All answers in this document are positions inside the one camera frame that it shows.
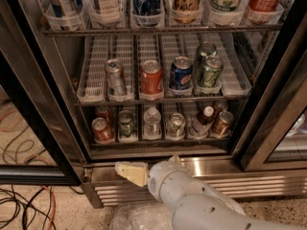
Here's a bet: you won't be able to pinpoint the amber tea bottle top shelf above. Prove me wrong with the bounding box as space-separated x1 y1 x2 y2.
172 0 201 24

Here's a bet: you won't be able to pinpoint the brown root beer can rear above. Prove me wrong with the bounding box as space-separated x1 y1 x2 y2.
213 100 228 116

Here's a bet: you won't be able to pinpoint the left glass fridge door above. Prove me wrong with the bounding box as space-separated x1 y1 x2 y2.
0 13 83 185

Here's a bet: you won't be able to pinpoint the black cables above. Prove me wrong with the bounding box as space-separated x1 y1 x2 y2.
0 184 85 230

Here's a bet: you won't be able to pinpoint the dark blue bottle top shelf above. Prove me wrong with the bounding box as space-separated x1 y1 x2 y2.
132 0 160 27

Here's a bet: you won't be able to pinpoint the red soda bottle top shelf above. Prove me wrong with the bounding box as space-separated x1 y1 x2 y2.
246 0 280 24

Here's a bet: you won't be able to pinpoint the blue pepsi can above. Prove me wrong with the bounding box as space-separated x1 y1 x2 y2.
169 56 193 90

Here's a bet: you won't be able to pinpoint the green soda can front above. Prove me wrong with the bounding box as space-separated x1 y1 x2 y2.
197 56 224 88

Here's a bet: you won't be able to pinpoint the empty white shelf tray right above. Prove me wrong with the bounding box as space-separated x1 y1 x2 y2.
203 33 251 97

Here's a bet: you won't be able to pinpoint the clear plastic bag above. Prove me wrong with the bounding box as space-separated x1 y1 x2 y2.
109 202 173 230

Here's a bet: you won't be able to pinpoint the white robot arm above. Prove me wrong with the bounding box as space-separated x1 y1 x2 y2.
115 155 306 230

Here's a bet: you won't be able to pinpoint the right glass fridge door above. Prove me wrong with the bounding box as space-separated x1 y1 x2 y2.
240 15 307 172

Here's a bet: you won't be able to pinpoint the red soda can rear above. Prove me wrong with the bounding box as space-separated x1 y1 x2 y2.
95 106 112 124

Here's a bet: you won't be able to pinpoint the silver green soda can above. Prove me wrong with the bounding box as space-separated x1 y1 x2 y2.
166 113 185 140

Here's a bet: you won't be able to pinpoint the orange cable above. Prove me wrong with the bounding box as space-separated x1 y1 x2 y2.
40 185 58 230

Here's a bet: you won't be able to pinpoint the green soda can rear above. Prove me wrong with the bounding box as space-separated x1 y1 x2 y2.
194 41 217 68

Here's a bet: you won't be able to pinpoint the steel fridge bottom grille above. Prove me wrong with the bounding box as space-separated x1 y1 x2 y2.
82 157 307 208

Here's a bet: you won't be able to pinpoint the brown root beer can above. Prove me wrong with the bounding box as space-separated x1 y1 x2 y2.
210 111 234 138
213 100 228 116

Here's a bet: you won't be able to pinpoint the red cola can middle shelf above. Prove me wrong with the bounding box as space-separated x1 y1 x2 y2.
141 60 162 95

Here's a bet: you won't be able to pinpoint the green soda can bottom shelf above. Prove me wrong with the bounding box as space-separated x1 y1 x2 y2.
118 110 137 143

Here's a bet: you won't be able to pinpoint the brown glass bottle white cap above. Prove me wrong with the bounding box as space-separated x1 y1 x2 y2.
189 106 214 137

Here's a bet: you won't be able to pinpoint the empty white shelf tray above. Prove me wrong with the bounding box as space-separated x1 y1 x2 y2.
203 33 251 97
77 36 108 104

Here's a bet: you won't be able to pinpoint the red soda can front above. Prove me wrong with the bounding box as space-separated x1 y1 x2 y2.
91 117 113 144

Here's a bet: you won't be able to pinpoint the silver diet soda can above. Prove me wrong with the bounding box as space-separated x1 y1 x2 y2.
105 58 128 96

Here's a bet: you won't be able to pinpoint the glass fridge door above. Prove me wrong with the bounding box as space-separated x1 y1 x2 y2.
240 15 307 172
0 13 83 185

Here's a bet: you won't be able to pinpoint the clear water bottle white cap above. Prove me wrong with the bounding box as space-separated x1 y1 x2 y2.
143 107 161 140

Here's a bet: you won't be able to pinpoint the blue white bottle top shelf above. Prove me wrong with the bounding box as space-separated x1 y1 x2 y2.
46 0 83 31

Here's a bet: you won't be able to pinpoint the empty white shelf tray left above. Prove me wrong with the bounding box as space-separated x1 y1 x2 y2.
77 36 108 104

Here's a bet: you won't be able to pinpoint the white label bottle top shelf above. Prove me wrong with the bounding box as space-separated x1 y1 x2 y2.
90 0 121 27

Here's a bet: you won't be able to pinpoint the red soda can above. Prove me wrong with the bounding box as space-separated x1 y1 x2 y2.
95 106 112 124
91 117 113 144

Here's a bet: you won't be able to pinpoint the brown root beer can front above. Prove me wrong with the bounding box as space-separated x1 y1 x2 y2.
210 111 234 138

